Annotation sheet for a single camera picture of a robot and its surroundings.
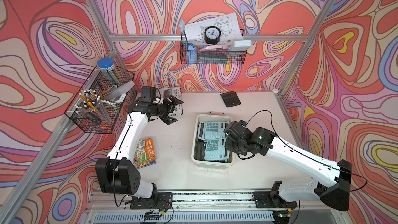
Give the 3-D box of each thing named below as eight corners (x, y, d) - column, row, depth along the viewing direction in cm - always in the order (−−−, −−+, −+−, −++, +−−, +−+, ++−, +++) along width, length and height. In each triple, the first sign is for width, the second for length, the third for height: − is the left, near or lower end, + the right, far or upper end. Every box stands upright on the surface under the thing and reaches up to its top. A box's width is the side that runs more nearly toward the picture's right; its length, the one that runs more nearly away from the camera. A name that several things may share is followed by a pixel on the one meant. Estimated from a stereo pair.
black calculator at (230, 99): (226, 107, 113) (227, 105, 111) (221, 95, 120) (221, 93, 118) (240, 104, 114) (241, 102, 112) (234, 93, 122) (234, 90, 120)
